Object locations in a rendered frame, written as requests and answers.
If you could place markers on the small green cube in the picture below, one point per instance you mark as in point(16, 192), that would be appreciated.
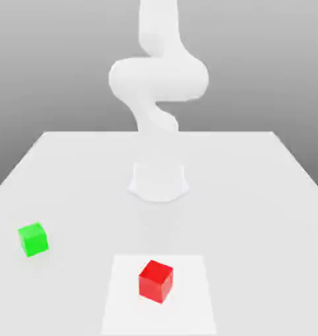
point(33, 239)

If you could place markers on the small red cube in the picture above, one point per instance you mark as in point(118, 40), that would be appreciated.
point(155, 281)

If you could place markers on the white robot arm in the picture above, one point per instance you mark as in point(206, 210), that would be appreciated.
point(158, 78)

